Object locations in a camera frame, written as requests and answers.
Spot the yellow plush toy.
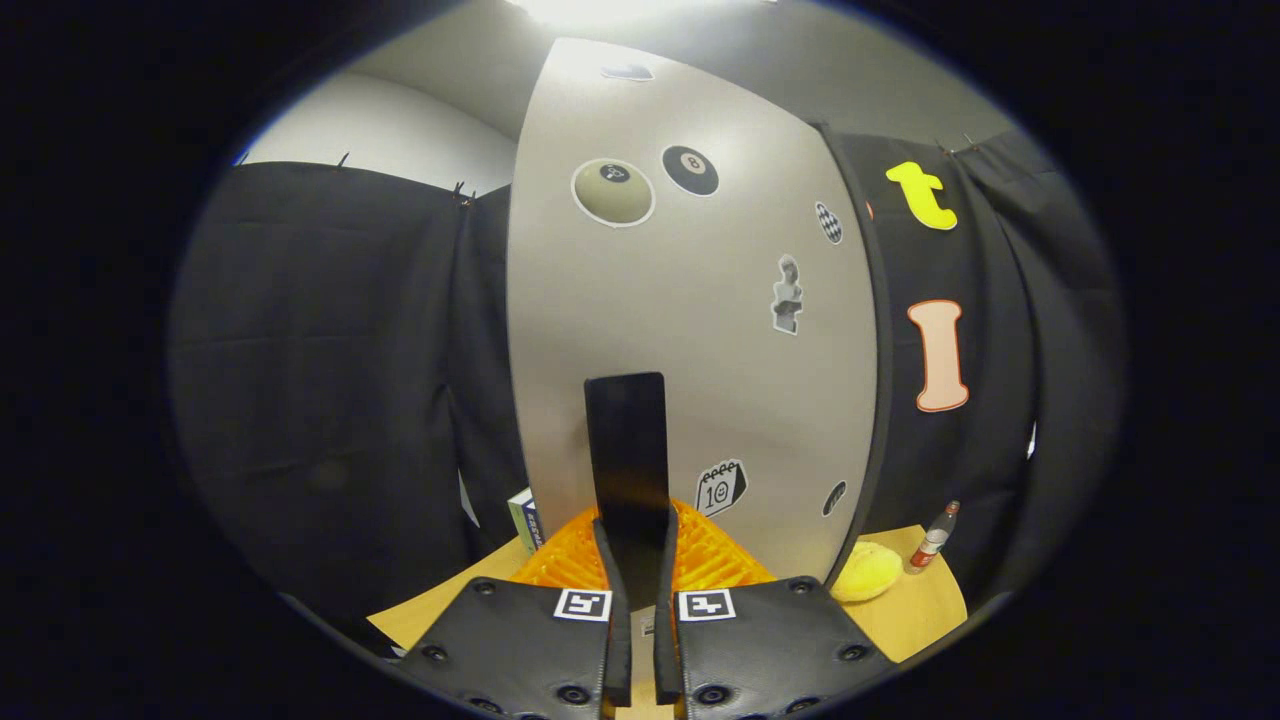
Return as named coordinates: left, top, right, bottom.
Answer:
left=830, top=541, right=906, bottom=603

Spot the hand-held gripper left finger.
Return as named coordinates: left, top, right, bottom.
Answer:
left=395, top=505, right=633, bottom=720

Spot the dark grey shoe cabinet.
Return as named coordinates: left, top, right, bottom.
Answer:
left=815, top=120, right=899, bottom=591

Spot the black door handle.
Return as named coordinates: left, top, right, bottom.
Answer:
left=584, top=372, right=671, bottom=581

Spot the small red label bottle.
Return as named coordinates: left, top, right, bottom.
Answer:
left=908, top=500, right=961, bottom=574

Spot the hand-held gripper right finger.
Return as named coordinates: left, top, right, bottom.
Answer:
left=652, top=500, right=896, bottom=720

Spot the large ceiling light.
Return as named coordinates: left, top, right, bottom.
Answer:
left=505, top=0, right=781, bottom=31

